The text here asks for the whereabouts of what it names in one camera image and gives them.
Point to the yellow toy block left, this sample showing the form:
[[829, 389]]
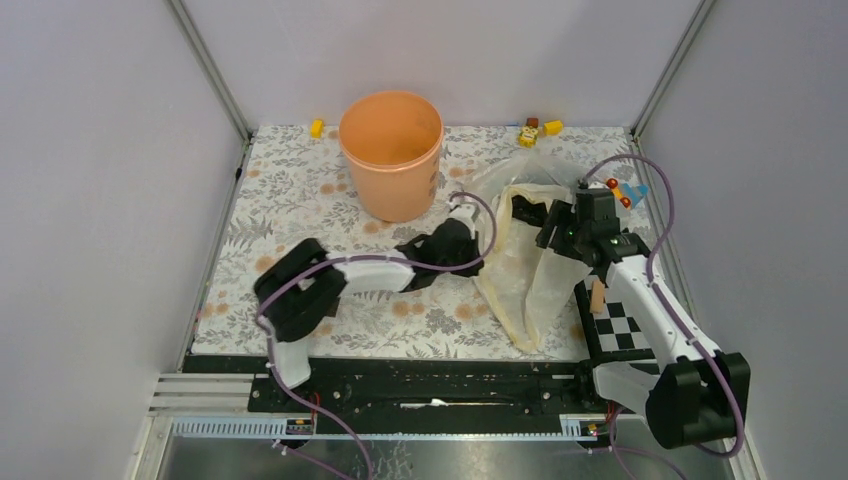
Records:
[[317, 128]]

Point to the yellow toy block right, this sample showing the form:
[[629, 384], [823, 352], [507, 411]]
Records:
[[552, 128]]

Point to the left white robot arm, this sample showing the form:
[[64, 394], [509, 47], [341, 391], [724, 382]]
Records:
[[306, 285]]

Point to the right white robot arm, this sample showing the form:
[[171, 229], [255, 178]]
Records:
[[700, 392]]

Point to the black plastic trash bag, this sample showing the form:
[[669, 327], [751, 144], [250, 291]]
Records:
[[413, 249]]

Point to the blue toy piece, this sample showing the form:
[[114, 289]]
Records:
[[636, 194]]

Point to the white translucent trash bag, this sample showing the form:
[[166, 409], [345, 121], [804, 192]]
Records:
[[526, 287]]

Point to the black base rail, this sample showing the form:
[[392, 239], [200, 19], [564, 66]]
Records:
[[424, 397]]

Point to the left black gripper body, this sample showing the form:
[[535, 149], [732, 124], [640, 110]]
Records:
[[468, 253]]

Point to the yellow red toy car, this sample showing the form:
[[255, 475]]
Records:
[[620, 192]]

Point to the small wooden block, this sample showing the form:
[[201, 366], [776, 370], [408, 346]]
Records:
[[597, 297]]

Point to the floral patterned table mat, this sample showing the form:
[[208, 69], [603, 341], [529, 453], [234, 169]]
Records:
[[296, 187]]

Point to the orange plastic trash bin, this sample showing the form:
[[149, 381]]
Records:
[[392, 142]]

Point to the yellow toy block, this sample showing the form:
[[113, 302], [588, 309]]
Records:
[[317, 128], [552, 128]]

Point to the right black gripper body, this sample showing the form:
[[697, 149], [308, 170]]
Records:
[[568, 233]]

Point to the black white checkerboard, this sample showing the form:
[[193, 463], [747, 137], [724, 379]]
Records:
[[612, 334]]

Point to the yellow monkey toy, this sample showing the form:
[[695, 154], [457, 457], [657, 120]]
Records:
[[528, 136]]

